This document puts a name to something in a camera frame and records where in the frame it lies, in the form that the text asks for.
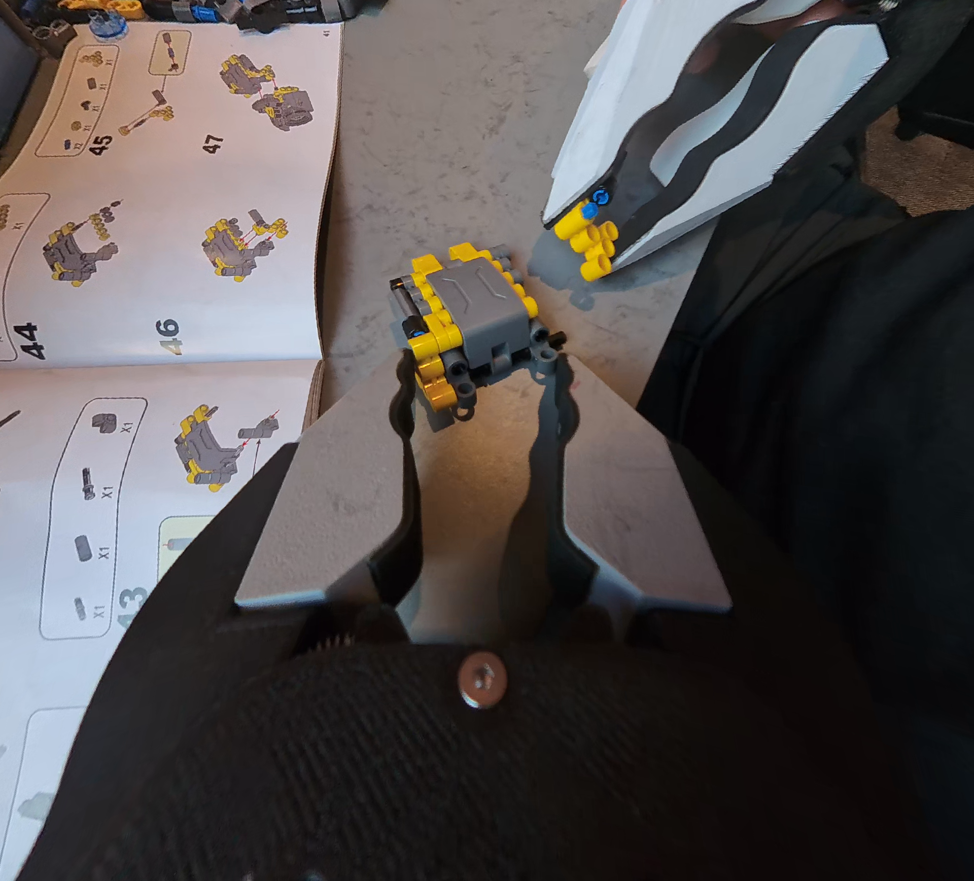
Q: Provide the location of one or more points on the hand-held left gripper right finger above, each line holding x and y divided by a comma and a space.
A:
631, 508

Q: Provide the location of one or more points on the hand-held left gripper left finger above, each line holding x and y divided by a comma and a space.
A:
335, 508

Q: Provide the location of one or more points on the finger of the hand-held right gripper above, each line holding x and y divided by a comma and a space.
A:
647, 74
768, 150

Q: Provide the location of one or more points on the yellow toy brick connector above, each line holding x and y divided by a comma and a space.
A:
590, 238

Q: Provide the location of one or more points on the yellow grey toy brick assembly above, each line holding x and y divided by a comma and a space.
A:
472, 318

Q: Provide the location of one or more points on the grey desk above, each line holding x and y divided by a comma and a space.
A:
472, 135

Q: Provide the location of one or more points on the person's right hand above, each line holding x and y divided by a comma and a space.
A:
806, 11

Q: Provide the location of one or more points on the person in black clothing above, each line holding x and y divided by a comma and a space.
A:
837, 440

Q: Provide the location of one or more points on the white building instruction booklet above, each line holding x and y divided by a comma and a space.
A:
152, 249

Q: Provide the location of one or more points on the blue transparent brick disc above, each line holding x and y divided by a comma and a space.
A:
106, 25

